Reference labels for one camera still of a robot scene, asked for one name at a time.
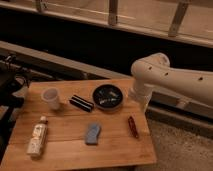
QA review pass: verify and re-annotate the blue sponge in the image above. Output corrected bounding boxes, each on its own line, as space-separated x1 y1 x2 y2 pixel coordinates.
85 123 101 145

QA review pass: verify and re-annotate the white plastic bottle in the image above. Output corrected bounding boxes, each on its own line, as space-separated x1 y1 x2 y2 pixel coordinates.
27 116 48 157

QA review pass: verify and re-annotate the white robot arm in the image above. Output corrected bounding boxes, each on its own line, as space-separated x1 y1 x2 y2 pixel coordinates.
129 53 213 107

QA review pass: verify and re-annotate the black ceramic bowl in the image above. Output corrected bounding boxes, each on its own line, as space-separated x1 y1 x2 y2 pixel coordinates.
92 84 123 110

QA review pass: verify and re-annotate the wooden railing frame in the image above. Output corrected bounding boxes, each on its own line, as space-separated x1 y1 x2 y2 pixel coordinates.
0 0 213 48

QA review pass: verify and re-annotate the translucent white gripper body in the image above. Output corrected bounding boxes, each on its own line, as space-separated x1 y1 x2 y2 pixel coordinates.
128 88 152 112

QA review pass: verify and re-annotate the black equipment at left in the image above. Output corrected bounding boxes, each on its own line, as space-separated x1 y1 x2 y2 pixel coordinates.
0 55 29 162

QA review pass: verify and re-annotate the translucent plastic cup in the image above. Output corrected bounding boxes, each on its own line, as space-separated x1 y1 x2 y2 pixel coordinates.
41 87 60 110

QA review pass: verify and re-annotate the red pocket knife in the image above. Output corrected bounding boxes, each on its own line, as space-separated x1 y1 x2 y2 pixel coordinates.
128 116 139 139

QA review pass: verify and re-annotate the black white striped box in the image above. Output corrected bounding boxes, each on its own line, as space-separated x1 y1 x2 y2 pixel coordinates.
69 95 94 112

